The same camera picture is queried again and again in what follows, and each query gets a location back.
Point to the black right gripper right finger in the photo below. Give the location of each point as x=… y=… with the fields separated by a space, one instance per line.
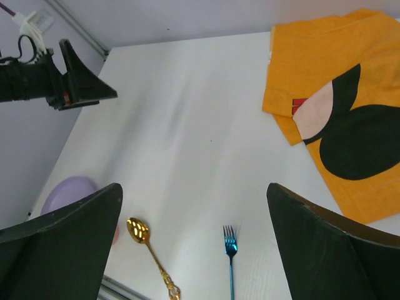
x=328 y=256

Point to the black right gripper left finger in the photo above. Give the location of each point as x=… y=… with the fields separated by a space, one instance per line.
x=62 y=254

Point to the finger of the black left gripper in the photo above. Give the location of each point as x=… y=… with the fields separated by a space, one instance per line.
x=78 y=105
x=81 y=85

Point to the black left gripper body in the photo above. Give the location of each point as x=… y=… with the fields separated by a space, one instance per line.
x=37 y=78

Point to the orange Mickey Mouse cloth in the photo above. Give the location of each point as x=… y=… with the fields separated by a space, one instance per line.
x=333 y=85

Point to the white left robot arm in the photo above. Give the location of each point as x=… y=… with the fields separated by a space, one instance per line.
x=30 y=39

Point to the pink plastic cup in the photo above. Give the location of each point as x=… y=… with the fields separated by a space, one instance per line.
x=116 y=236

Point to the lilac plate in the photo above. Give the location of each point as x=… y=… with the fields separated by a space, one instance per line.
x=68 y=191

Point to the gold ornate spoon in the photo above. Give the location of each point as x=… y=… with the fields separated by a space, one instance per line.
x=140 y=232

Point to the blue metallic fork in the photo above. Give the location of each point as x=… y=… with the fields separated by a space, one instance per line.
x=231 y=248

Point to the aluminium frame rail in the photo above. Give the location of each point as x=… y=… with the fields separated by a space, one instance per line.
x=70 y=17

